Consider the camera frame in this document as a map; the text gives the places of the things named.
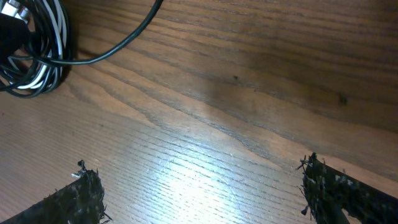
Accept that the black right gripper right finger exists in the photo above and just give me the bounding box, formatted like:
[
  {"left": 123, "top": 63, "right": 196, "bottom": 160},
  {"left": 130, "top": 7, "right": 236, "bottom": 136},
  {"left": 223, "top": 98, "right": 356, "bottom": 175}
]
[{"left": 298, "top": 153, "right": 397, "bottom": 224}]

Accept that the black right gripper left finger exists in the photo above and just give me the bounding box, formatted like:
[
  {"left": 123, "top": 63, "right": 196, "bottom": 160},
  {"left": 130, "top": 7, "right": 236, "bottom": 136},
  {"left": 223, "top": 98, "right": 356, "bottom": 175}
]
[{"left": 1, "top": 160, "right": 112, "bottom": 224}]

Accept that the black cable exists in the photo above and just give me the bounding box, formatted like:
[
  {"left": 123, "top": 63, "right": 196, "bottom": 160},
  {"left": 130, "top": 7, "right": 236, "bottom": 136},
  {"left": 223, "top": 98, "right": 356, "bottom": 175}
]
[{"left": 0, "top": 0, "right": 165, "bottom": 99}]

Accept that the white cable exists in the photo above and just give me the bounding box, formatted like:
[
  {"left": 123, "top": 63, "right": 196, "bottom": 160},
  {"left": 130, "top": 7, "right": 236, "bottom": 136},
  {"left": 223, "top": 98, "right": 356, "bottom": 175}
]
[{"left": 0, "top": 0, "right": 68, "bottom": 90}]

